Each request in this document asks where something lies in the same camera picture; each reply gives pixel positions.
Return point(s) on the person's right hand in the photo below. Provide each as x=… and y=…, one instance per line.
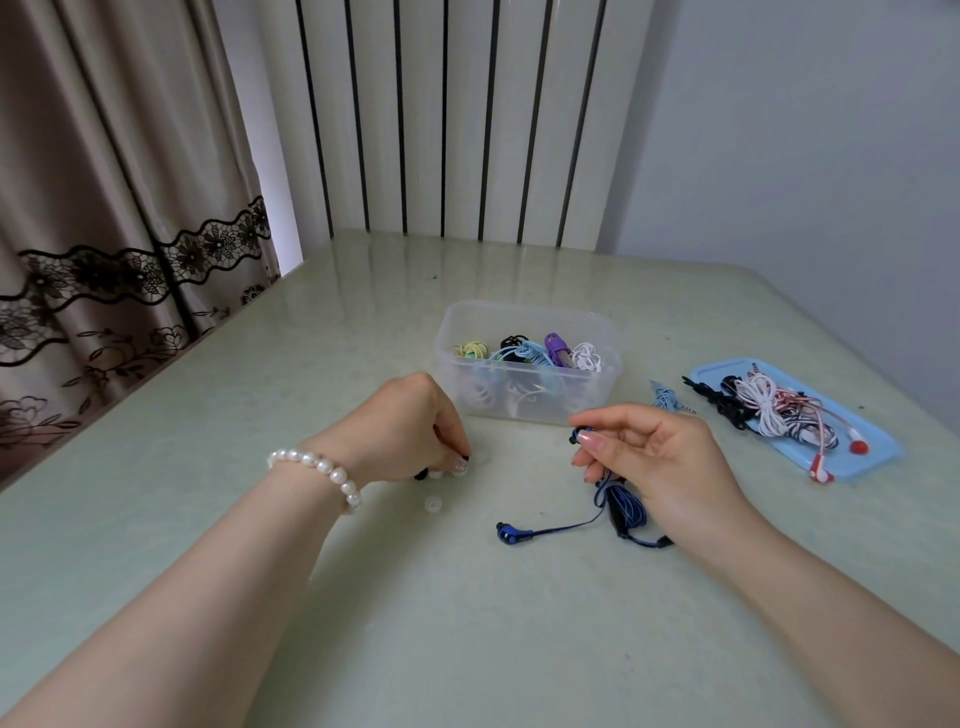
x=675, y=472

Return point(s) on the person's left hand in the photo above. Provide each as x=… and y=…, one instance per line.
x=394, y=431

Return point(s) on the person's left fingers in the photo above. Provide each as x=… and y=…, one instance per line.
x=452, y=442

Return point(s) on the person's right thumb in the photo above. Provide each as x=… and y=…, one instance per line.
x=611, y=444

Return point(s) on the person's left forearm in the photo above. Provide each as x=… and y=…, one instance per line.
x=187, y=600

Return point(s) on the person's right forearm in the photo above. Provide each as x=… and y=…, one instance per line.
x=825, y=622

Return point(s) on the white silicone ear tip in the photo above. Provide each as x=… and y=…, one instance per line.
x=433, y=504

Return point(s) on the pale blue braided earphones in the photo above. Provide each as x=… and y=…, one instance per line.
x=667, y=400

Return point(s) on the clear plastic container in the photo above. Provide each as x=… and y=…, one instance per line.
x=525, y=397

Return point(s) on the white earphone bundle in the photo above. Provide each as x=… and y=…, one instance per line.
x=586, y=358

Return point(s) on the yellow-green earphone bundle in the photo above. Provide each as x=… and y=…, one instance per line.
x=472, y=349

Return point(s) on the purple earphone bundle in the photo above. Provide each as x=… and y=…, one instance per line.
x=557, y=349

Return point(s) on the black earphone bundle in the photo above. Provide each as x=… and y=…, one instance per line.
x=514, y=346

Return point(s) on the light blue earphone bundle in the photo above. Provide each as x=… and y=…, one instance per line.
x=531, y=354

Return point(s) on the white coiled earphones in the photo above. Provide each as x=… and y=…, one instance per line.
x=765, y=401

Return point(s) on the black and white striped earphones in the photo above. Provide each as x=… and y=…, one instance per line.
x=806, y=433

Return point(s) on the red and white earphones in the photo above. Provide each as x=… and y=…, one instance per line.
x=819, y=469

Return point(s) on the light blue plastic lid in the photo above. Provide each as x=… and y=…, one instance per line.
x=862, y=431

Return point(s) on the white panel radiator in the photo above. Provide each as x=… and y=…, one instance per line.
x=465, y=112

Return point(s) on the beige curtain with black lace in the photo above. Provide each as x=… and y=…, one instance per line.
x=105, y=225

